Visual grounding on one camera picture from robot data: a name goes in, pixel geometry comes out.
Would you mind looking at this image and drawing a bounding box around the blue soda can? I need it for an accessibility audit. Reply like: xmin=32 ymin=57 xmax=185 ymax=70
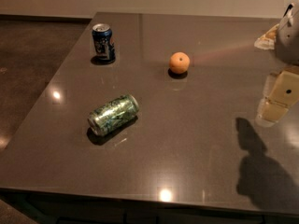
xmin=92 ymin=23 xmax=116 ymax=63

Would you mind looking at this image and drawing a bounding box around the orange fruit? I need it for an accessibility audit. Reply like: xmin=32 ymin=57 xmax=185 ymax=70
xmin=169 ymin=52 xmax=190 ymax=75

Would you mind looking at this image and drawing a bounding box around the green soda can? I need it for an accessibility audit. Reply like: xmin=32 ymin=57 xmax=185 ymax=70
xmin=88 ymin=94 xmax=139 ymax=137

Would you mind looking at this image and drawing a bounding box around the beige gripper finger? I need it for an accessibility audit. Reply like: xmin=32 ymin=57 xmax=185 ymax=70
xmin=255 ymin=70 xmax=299 ymax=128
xmin=254 ymin=24 xmax=278 ymax=50

